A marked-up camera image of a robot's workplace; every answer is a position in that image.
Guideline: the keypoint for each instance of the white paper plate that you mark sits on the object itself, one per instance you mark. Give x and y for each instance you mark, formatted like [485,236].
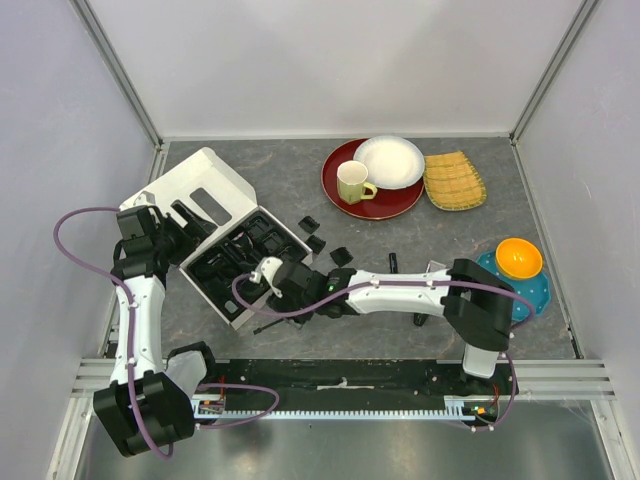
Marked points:
[393,163]

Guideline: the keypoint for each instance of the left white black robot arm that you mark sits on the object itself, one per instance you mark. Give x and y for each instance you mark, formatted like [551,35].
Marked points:
[147,403]

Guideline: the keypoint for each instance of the black cylindrical battery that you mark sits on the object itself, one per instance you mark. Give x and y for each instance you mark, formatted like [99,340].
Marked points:
[393,263]

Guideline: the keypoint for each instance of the orange bowl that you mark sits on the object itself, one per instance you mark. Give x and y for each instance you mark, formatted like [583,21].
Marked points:
[518,259]

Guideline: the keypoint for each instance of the blue dotted plate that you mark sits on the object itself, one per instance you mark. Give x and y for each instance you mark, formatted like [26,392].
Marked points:
[535,290]

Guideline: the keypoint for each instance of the white clipper kit box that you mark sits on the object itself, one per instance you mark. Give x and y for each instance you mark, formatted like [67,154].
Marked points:
[246,232]

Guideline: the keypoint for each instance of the black comb guard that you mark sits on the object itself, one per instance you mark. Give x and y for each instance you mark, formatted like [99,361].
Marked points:
[316,244]
[309,224]
[341,256]

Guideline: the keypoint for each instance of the yellow-green mug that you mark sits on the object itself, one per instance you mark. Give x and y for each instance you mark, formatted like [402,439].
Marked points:
[352,184]

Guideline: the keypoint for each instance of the black silver hair clipper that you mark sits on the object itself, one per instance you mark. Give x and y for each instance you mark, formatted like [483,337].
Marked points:
[419,319]

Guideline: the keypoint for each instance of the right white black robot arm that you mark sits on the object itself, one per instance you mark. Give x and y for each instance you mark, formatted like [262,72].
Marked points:
[475,303]

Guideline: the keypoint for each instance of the small oil bottle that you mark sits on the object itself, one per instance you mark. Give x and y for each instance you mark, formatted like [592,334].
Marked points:
[231,307]

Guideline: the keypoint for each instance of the red round plate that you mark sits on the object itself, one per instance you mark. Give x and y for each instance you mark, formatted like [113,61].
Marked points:
[385,205]

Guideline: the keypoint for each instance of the woven bamboo tray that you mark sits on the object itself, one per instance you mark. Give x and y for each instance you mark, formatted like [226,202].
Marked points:
[452,183]

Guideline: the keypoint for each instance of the white cable duct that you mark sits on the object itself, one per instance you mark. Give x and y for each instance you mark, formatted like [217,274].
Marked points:
[453,410]

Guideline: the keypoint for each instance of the black cleaning brush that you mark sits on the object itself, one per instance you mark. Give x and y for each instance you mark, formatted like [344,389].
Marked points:
[262,328]

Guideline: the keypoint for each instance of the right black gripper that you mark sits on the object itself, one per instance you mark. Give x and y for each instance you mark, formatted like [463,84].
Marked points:
[281,301]

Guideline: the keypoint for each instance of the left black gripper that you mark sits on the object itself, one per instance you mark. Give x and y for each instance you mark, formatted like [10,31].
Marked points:
[188,237]

